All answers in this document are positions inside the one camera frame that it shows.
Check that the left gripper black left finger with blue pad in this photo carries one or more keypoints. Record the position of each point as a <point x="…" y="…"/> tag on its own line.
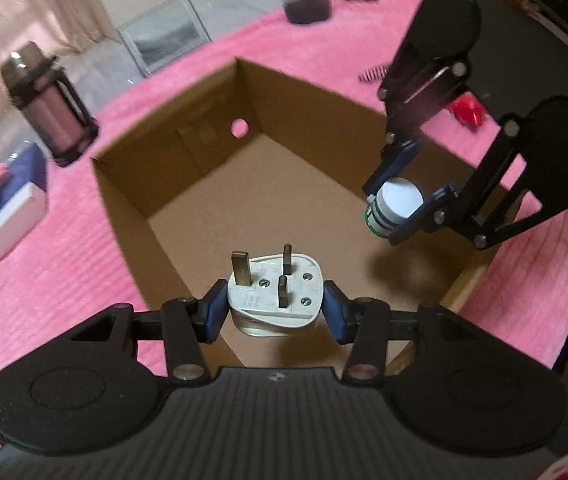
<point x="183" y="325"/>

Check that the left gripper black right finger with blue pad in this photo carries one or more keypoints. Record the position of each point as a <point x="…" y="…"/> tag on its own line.
<point x="367" y="324"/>

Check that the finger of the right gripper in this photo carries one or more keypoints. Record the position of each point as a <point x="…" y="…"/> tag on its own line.
<point x="521" y="182"/>
<point x="429" y="71"/>

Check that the leopard print hair claw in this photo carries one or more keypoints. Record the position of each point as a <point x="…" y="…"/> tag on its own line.
<point x="373" y="74"/>

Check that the white UK plug adapter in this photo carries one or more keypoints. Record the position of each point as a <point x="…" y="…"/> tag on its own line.
<point x="275" y="295"/>

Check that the white pill bottle green label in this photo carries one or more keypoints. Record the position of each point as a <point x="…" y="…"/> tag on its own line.
<point x="393" y="204"/>

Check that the red toy figure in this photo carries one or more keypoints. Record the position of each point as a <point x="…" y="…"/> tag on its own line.
<point x="468" y="111"/>

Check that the brown cardboard box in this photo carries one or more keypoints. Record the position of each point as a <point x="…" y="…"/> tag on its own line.
<point x="251" y="159"/>

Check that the navy blue book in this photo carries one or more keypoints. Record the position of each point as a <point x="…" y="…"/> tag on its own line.
<point x="29" y="167"/>

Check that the silver framed picture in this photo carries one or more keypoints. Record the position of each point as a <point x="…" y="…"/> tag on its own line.
<point x="161" y="35"/>

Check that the steel thermos black handle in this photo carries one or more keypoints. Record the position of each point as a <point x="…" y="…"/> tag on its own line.
<point x="40" y="89"/>

